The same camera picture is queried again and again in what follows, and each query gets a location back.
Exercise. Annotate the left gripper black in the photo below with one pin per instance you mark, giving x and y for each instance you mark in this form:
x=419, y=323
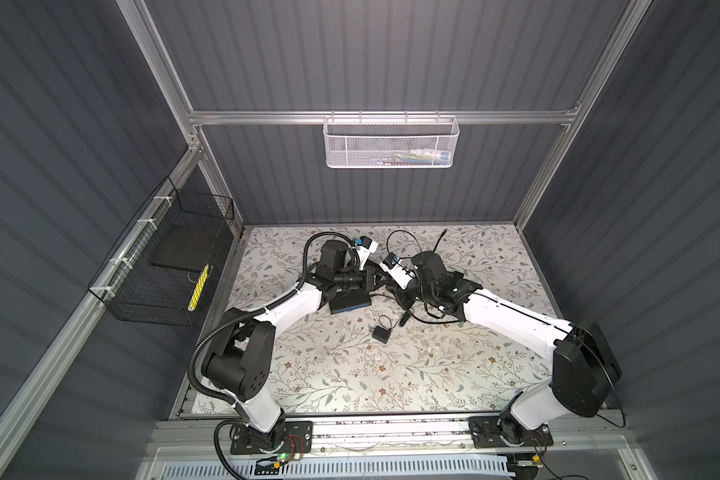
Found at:
x=368, y=278

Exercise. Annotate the black network switch blue ports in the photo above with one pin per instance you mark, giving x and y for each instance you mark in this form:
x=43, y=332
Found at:
x=348, y=301

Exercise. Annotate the black power adapter with cable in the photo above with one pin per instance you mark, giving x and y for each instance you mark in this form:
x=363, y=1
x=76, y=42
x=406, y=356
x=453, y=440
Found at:
x=386, y=325

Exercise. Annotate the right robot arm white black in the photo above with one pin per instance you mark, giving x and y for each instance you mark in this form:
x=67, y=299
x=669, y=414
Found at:
x=584, y=370

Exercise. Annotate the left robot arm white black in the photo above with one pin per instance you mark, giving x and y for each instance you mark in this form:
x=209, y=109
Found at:
x=232, y=362

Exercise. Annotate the markers in white basket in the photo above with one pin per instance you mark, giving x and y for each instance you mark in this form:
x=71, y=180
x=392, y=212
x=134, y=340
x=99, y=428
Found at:
x=434, y=158

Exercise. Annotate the black foam pad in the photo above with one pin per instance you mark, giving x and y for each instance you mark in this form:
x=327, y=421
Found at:
x=184, y=248

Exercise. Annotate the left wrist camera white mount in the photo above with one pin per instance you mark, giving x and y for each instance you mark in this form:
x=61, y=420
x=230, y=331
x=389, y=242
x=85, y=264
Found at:
x=364, y=247

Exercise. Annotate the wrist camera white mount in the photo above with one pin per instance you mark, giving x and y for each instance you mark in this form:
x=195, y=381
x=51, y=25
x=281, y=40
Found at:
x=392, y=265
x=364, y=247

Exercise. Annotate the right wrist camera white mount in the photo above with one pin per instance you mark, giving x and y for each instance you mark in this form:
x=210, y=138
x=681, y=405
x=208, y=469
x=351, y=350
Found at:
x=392, y=265

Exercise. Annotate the white wire mesh basket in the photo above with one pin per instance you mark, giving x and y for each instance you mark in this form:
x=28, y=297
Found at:
x=356, y=142

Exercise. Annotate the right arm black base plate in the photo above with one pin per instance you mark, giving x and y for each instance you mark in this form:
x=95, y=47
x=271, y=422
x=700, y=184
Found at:
x=494, y=431

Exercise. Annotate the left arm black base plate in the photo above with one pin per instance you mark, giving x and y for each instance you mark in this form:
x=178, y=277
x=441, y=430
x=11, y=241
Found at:
x=286, y=437

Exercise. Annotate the white ventilated cable duct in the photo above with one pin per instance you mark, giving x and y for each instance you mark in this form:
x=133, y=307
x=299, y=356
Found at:
x=377, y=467

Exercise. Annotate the black wire basket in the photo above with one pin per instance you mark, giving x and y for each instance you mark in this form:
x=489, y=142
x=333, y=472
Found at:
x=134, y=291

